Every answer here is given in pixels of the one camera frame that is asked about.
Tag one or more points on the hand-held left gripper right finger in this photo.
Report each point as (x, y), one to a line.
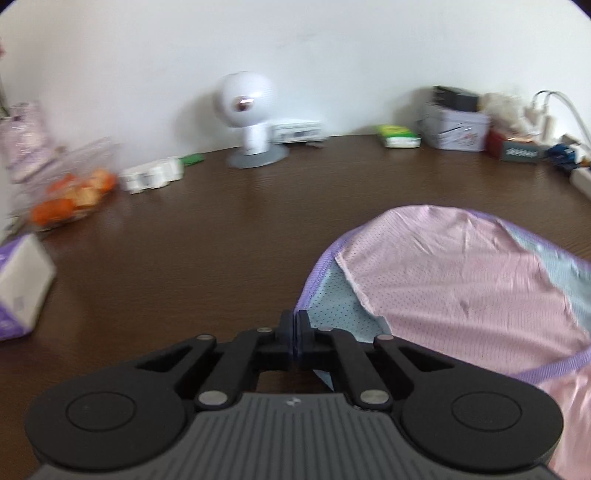
(302, 333)

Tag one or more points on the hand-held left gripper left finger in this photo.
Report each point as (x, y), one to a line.
(288, 333)

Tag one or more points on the pink blue purple tank top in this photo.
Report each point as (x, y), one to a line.
(438, 277)

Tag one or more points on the green small item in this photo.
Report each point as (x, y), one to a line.
(191, 159)

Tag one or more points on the white router box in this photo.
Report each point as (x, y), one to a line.
(298, 130)

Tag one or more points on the white adapter block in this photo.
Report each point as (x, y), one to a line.
(150, 176)

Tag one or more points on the green and white packet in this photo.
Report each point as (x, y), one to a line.
(397, 136)

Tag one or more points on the white printed tin box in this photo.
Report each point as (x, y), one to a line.
(455, 131)

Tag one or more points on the bag of orange fruit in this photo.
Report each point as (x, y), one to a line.
(69, 198)

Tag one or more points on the purple and white tissue pack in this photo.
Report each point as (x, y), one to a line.
(23, 281)

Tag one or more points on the black box on tin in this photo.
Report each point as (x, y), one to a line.
(457, 98)

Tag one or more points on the dark box with red side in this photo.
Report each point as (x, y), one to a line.
(519, 150)

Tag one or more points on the beige fluffy item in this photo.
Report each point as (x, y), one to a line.
(502, 110)

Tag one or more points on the blue small item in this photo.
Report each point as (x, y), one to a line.
(562, 153)

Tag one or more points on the white power strip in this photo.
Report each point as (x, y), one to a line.
(582, 180)

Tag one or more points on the white round camera on stand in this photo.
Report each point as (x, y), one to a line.
(244, 99)

